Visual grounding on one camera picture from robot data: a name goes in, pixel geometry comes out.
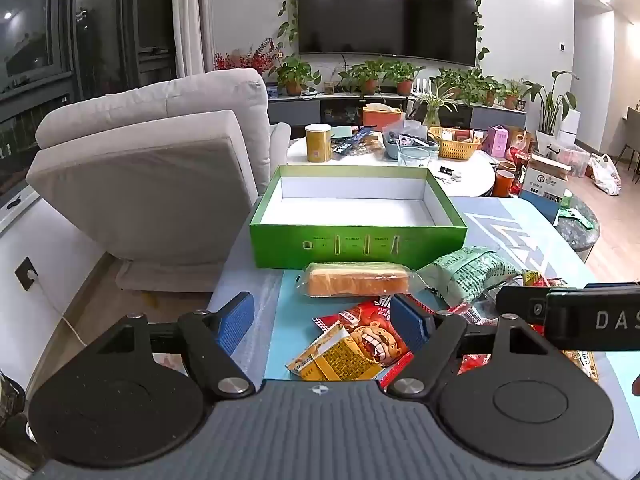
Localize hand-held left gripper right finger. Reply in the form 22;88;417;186
387;294;553;400

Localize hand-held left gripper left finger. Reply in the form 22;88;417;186
87;291;256;400

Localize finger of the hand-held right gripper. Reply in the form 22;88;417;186
495;284;548;334

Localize red cartoon snack packet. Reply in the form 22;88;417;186
312;297;416;391

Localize yellow noodle packet red ends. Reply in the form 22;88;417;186
561;350;599;385

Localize green snack packet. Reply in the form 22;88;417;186
415;246;523;306

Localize bread loaf packet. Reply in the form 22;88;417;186
295;261;416;298

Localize yellow snack packet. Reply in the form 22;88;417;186
285;322;385;383

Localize green cardboard box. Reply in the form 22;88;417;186
248;164;469;271

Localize small red yellow packet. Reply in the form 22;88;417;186
522;270;563;289

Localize dark marble round table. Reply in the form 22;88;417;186
555;195;601;266

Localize cardboard carton with label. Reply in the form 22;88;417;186
518;154;572;226

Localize round white table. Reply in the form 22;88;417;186
287;130;496;198

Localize white plastic bag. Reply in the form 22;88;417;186
587;154;622;195

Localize clear storage bin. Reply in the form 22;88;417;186
547;142;591;178

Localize pink box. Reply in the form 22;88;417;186
482;125;510;158

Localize yellow woven basket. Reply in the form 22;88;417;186
429;127;483;161

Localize clear glass cup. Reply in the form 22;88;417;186
397;144;432;167

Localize grey blue plastic bin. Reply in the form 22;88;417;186
382;120;441;158

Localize beige sofa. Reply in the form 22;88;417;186
25;69;293;293

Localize dark blue packet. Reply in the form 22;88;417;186
332;127;373;156

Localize tall plant in white pot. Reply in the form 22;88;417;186
522;71;581;153

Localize yellow canister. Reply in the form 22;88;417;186
305;123;333;163

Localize orange box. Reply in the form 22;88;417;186
362;104;406;131

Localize spider plant in glass vase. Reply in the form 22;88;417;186
412;85;458;128

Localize grey television cabinet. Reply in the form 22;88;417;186
267;92;528;131

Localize row of potted plants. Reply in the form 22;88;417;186
272;57;526;111

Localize red flower decoration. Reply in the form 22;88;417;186
214;39;281;73

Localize hanging green vine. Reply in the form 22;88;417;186
472;0;491;63
277;0;313;53

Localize black television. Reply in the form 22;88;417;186
298;0;478;67

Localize white curtain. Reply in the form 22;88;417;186
172;0;221;78

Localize dark window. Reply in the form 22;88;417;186
0;0;176;201

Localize white cable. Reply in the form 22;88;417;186
31;271;90;350

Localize black wall socket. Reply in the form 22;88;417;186
15;257;38;291

